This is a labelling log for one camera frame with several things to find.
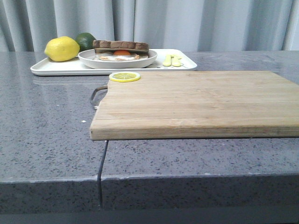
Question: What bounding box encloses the bread slice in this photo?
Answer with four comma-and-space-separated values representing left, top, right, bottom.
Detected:
94, 51, 148, 61
93, 40, 149, 53

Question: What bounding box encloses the fried egg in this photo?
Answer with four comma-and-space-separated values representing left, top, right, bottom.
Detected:
94, 50, 140, 62

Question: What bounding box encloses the white round plate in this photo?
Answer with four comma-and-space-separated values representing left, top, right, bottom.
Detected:
78, 49, 157, 69

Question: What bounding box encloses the white rectangular tray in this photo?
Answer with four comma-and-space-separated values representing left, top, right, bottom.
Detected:
30, 49, 197, 76

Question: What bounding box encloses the yellow lemon slice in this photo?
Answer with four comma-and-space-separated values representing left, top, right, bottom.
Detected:
109, 72, 141, 83

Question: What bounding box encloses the left pale yellow piece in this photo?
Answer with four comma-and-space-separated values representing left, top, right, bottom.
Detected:
163, 54, 172, 67

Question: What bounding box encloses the pale yellow piece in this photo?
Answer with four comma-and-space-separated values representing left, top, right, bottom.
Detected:
163, 54, 172, 67
171, 54, 182, 67

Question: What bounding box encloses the right pale yellow piece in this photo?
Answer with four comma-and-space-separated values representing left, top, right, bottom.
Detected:
171, 54, 182, 67

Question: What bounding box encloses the wooden cutting board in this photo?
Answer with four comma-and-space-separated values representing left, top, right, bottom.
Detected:
90, 71, 299, 140

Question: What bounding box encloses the green lime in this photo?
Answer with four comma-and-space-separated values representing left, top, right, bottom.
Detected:
75, 33, 96, 52

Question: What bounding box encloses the grey curtain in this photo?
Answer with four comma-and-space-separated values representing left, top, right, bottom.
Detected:
0, 0, 299, 52

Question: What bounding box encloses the metal cutting board handle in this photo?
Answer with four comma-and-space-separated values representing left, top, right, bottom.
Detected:
89, 85, 107, 109

